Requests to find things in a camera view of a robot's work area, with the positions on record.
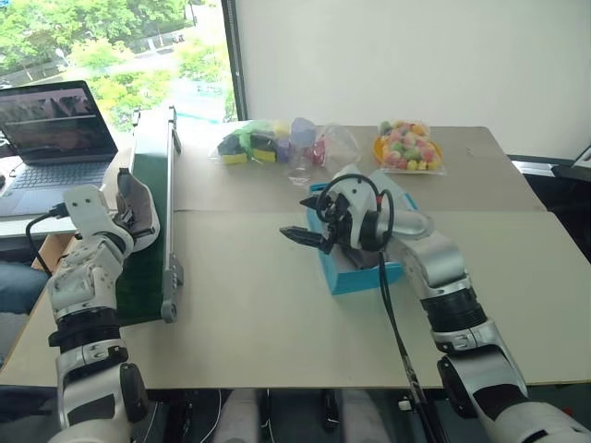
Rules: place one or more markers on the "clear bag of sponges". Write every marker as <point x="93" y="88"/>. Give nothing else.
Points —
<point x="244" y="143"/>

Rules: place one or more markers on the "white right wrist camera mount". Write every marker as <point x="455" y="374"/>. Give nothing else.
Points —
<point x="356" y="231"/>

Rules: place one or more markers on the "small white connector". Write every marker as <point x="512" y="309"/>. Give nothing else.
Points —
<point x="405" y="405"/>

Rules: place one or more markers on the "clear bag of purple items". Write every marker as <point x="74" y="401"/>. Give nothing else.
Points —
<point x="305" y="138"/>

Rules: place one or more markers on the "grey beige shoe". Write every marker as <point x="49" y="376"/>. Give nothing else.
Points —
<point x="144" y="203"/>

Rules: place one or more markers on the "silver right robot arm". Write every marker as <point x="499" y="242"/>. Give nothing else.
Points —
<point x="438" y="258"/>

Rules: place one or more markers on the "black window frame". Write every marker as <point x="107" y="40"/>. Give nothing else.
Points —
<point x="236" y="60"/>

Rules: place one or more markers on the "grey open laptop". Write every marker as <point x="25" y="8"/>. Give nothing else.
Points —
<point x="46" y="120"/>

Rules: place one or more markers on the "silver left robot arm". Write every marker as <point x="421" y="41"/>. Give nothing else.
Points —
<point x="83" y="286"/>

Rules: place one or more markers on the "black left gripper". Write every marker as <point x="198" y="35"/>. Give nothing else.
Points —
<point x="122" y="220"/>

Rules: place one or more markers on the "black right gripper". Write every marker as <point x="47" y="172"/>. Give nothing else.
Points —
<point x="336" y="210"/>

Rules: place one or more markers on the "blue shoebox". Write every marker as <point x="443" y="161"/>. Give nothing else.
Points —
<point x="360" y="279"/>

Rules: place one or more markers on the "bag of colourful balls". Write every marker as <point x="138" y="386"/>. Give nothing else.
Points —
<point x="408" y="145"/>

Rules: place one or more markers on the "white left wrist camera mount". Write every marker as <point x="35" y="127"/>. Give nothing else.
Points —
<point x="85" y="207"/>

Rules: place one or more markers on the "green conveyor belt silver frame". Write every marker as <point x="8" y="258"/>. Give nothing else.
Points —
<point x="148" y="171"/>

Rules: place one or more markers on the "grey rounded shape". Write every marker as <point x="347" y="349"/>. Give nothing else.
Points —
<point x="240" y="415"/>

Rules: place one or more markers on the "person's leg in jeans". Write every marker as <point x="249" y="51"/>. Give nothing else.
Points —
<point x="18" y="286"/>

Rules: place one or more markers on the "white side desk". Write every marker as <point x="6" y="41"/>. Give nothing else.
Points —
<point x="14" y="227"/>

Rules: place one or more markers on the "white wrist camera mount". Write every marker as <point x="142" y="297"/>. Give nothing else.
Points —
<point x="356" y="231"/>
<point x="85" y="207"/>

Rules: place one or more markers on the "dark grey shoe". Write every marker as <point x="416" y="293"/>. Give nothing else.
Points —
<point x="355" y="258"/>

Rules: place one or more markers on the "dark furniture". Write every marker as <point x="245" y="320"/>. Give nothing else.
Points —
<point x="554" y="194"/>

